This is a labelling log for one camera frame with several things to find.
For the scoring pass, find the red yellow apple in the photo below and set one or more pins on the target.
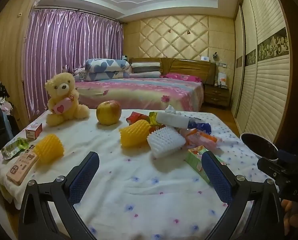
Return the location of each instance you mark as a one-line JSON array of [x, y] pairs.
[[109, 113]]

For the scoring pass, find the pink flat box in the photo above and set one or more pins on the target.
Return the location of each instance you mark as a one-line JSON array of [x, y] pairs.
[[21, 167]]

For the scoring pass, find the red foil wrapper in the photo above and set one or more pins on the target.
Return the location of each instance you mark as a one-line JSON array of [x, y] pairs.
[[136, 117]]

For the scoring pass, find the white foam fruit net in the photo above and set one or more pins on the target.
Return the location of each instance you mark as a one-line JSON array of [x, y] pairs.
[[164, 142]]

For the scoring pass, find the grey white striped folded blanket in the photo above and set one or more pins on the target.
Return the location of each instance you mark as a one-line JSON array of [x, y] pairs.
[[145, 68]]

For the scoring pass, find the bed with pink floral sheet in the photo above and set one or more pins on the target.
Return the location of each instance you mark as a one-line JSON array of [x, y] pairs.
[[139, 90]]

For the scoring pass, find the purple curtain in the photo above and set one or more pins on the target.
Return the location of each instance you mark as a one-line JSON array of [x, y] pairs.
[[69, 55]]

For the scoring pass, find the white floral tablecloth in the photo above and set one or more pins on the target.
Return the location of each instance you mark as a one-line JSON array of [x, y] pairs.
[[139, 192]]

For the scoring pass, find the louvred sliding door wardrobe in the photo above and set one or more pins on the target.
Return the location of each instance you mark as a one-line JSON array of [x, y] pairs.
[[264, 80]]

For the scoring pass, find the wooden headboard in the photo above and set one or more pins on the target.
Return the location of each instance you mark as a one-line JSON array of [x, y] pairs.
[[189, 67]]

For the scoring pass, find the wall switch panel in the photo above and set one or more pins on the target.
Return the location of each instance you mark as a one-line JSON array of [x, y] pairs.
[[220, 64]]

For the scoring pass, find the white orange box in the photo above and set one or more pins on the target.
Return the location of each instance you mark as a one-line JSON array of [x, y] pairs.
[[222, 79]]

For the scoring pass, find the small white device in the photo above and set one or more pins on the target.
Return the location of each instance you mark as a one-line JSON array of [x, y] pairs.
[[205, 58]]

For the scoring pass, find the green printed carton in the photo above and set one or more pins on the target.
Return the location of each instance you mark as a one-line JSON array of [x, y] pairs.
[[195, 160]]

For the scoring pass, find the printed tissue pack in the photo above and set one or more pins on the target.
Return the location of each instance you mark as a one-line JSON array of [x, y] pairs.
[[171, 120]]

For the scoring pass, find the yellow foam fruit net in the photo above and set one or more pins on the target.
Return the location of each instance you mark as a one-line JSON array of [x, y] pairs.
[[49, 150], [134, 135]]

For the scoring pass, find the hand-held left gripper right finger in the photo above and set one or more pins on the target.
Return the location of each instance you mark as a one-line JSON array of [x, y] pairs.
[[216, 177]]

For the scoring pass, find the green clear packet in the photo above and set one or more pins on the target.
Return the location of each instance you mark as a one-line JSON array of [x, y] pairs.
[[16, 146]]

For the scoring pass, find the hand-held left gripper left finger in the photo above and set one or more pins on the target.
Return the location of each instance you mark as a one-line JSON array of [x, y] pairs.
[[85, 177]]

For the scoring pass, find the heart print folded quilt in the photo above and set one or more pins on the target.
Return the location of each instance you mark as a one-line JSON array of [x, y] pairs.
[[106, 75], [106, 65]]

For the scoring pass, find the cream teddy bear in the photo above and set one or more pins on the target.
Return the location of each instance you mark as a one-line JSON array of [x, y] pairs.
[[64, 87]]

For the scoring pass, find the orange plastic wrapper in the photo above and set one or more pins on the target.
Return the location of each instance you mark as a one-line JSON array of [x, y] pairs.
[[191, 133]]

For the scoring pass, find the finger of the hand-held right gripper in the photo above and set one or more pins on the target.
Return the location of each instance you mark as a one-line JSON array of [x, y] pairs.
[[286, 156], [267, 167]]

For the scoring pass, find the small red white box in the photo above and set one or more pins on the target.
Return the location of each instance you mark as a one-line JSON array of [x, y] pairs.
[[32, 131]]

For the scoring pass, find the tall wooden cabinet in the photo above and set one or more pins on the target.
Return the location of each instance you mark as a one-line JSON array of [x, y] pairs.
[[9, 62]]

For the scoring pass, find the pink pillow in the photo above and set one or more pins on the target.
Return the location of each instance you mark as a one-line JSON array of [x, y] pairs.
[[184, 77]]

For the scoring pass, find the blue plastic wrapper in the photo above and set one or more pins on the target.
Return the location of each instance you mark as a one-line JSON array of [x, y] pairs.
[[201, 126]]

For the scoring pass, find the person's right hand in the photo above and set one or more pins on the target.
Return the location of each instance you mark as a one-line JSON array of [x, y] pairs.
[[289, 220]]

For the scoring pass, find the grey plush toy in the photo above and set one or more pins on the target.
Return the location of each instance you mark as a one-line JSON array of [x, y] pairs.
[[79, 74]]

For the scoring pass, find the wooden nightstand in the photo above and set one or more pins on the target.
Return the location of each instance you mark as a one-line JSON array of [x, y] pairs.
[[216, 96]]

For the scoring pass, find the yellow foil wrapper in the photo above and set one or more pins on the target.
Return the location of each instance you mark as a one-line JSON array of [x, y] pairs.
[[153, 120]]

